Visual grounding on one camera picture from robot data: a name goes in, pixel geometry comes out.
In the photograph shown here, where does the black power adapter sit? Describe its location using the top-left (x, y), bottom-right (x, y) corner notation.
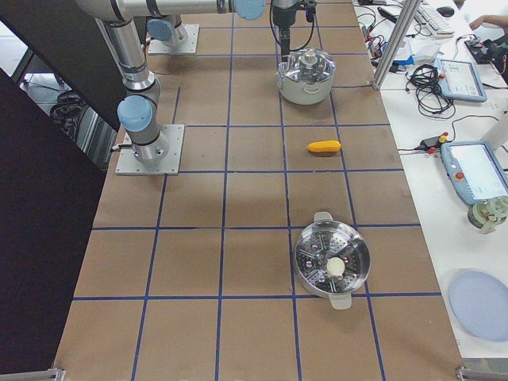
top-left (398, 134), bottom-right (449, 154)

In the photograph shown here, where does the teach pendant tablet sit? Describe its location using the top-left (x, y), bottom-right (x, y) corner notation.
top-left (434, 58), bottom-right (487, 102)
top-left (441, 140), bottom-right (507, 206)

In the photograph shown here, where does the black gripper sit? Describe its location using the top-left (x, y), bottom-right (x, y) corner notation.
top-left (271, 0), bottom-right (294, 63)

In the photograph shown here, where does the light blue plate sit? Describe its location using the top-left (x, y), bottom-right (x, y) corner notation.
top-left (448, 271), bottom-right (507, 342)

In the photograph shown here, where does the black computer mouse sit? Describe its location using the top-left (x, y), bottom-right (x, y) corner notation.
top-left (436, 6), bottom-right (455, 17)

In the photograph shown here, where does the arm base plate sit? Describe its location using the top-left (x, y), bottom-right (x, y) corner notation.
top-left (148, 20), bottom-right (199, 56)
top-left (115, 125), bottom-right (185, 175)

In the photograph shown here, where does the far teach pendant tablet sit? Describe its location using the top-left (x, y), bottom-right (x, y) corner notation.
top-left (434, 58), bottom-right (487, 102)

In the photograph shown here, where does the aluminium frame post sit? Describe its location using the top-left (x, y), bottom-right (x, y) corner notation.
top-left (371, 0), bottom-right (420, 90)

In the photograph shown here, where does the glass pot lid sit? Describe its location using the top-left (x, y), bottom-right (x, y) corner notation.
top-left (283, 48), bottom-right (336, 84)

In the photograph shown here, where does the white steamed bun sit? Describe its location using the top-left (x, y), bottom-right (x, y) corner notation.
top-left (326, 257), bottom-right (346, 277)

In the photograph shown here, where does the pale green electric pot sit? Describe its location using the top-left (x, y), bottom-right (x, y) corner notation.
top-left (275, 62), bottom-right (335, 106)

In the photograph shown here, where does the steel steamer basket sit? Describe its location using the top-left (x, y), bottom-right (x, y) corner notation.
top-left (293, 211), bottom-right (371, 310)

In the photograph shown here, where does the tangled black cable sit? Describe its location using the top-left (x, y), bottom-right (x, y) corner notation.
top-left (404, 64), bottom-right (456, 117)

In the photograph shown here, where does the small glass jar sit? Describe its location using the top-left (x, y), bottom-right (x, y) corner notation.
top-left (468, 195), bottom-right (507, 233)

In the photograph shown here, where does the near teach pendant tablet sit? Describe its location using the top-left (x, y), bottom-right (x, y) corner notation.
top-left (441, 140), bottom-right (507, 206)

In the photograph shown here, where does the white keyboard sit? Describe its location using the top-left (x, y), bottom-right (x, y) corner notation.
top-left (414, 1), bottom-right (455, 38)

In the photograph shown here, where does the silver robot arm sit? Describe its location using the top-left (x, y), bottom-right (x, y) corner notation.
top-left (77, 0), bottom-right (300, 61)
top-left (96, 19), bottom-right (167, 164)

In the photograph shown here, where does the yellow corn cob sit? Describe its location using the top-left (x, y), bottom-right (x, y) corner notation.
top-left (306, 140), bottom-right (342, 154)

